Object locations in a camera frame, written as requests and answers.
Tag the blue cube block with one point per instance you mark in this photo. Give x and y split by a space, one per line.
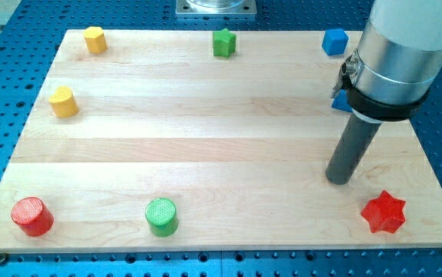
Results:
335 41

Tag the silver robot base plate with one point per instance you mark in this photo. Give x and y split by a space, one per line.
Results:
215 8

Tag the green star block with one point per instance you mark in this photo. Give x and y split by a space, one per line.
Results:
224 43

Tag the yellow heart block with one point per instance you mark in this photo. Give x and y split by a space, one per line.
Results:
63 103

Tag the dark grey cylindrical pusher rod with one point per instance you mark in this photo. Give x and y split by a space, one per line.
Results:
353 143

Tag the blue block behind arm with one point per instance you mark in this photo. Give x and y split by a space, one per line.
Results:
340 102

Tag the red cylinder block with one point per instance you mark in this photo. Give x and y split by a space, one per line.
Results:
32 216

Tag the red star block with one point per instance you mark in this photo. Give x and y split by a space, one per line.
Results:
385 213

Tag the yellow pentagon block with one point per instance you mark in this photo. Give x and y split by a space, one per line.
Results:
95 39

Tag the light wooden board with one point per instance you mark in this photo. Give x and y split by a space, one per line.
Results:
239 144

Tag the green cylinder block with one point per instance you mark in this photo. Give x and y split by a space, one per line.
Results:
161 216

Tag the blue perforated metal table plate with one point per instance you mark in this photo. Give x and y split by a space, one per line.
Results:
28 44

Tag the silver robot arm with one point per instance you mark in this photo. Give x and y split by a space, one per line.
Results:
387 77

